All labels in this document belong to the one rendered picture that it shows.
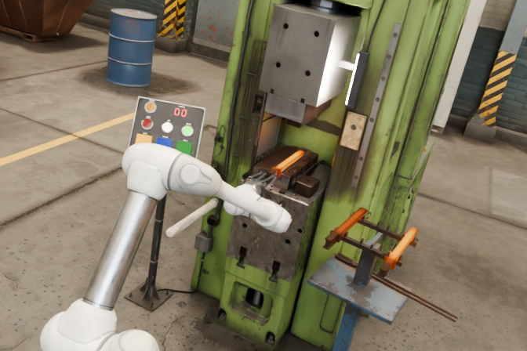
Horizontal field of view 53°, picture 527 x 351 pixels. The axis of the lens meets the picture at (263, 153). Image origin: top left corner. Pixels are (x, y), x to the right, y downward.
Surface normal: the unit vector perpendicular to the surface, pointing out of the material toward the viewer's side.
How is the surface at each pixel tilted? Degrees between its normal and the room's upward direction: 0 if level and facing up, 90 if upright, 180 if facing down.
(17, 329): 0
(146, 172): 61
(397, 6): 90
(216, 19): 90
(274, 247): 90
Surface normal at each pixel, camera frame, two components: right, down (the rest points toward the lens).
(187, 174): -0.04, -0.15
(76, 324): -0.19, -0.35
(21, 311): 0.18, -0.91
